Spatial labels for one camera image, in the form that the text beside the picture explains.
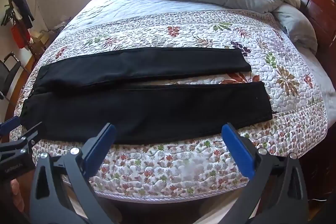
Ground person's left hand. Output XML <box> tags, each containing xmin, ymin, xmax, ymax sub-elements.
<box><xmin>9</xmin><ymin>179</ymin><xmax>27</xmax><ymax>214</ymax></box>

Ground wooden coat rack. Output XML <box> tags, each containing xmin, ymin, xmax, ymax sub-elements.
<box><xmin>0</xmin><ymin>0</ymin><xmax>34</xmax><ymax>56</ymax></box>

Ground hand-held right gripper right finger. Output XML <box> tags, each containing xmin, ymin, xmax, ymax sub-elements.
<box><xmin>222</xmin><ymin>123</ymin><xmax>309</xmax><ymax>224</ymax></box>

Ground white pole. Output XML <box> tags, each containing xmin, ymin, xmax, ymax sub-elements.
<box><xmin>31</xmin><ymin>0</ymin><xmax>45</xmax><ymax>21</ymax></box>

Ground black mesh chair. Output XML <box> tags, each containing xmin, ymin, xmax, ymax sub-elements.
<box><xmin>0</xmin><ymin>52</ymin><xmax>30</xmax><ymax>102</ymax></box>

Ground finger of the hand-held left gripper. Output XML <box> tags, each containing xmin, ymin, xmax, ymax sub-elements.
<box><xmin>0</xmin><ymin>116</ymin><xmax>21</xmax><ymax>136</ymax></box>
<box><xmin>0</xmin><ymin>122</ymin><xmax>43</xmax><ymax>159</ymax></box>

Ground black garment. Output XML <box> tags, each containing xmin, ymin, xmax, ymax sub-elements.
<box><xmin>12</xmin><ymin>0</ymin><xmax>35</xmax><ymax>29</ymax></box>

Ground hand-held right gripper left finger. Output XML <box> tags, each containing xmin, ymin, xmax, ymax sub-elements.
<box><xmin>30</xmin><ymin>123</ymin><xmax>117</xmax><ymax>224</ymax></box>

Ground red bag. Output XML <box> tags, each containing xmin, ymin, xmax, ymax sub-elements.
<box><xmin>10</xmin><ymin>25</ymin><xmax>31</xmax><ymax>48</ymax></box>

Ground black pants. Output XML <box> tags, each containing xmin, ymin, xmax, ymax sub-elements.
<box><xmin>20</xmin><ymin>47</ymin><xmax>273</xmax><ymax>146</ymax></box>

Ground floral quilted bedspread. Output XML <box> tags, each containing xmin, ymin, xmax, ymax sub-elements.
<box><xmin>9</xmin><ymin>0</ymin><xmax>328</xmax><ymax>199</ymax></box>

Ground red-brown wooden headboard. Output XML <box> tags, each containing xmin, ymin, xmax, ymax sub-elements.
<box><xmin>245</xmin><ymin>0</ymin><xmax>336</xmax><ymax>69</ymax></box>

